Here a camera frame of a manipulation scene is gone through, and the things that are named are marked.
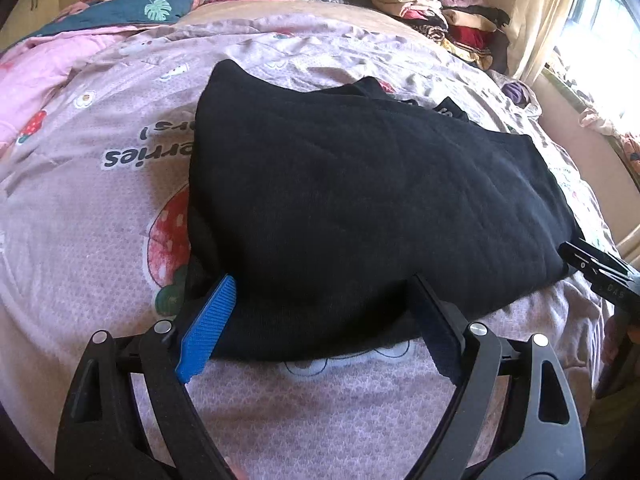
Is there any window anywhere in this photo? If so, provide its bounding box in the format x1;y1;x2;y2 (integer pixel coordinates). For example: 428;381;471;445
550;0;640;126

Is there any cream wardrobe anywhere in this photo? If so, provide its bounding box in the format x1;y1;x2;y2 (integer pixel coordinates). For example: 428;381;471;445
0;0;51;46

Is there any pink floral cloth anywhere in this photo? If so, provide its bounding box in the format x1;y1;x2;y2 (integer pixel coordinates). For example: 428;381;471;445
575;105;640;171

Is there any pink quilt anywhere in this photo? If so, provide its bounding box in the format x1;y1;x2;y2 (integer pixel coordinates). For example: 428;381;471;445
0;30;136;146

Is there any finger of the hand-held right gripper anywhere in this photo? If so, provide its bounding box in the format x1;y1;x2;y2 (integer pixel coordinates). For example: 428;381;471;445
557;240;634;285

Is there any cream curtain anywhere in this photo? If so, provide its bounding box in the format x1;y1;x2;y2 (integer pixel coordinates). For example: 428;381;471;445
505;0;593;83

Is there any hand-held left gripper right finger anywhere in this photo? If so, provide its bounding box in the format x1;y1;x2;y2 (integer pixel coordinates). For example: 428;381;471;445
410;272;587;480

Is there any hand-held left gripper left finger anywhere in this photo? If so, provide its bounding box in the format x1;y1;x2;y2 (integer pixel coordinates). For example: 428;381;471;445
54;274;238;480

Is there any purple cloth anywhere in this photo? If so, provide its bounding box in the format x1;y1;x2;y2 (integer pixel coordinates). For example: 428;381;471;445
501;81;541;108

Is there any pile of folded clothes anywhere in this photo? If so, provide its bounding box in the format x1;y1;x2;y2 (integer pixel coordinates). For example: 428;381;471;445
369;0;512;71

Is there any beige bedsheet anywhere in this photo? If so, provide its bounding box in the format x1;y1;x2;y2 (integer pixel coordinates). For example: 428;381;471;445
175;0;426;41

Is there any mauve strawberry print blanket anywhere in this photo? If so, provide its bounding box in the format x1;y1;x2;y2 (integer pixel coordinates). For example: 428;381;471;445
0;0;626;480

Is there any black sweatshirt with orange patches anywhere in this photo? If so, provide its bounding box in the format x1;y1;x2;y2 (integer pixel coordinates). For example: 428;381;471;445
182;59;583;363

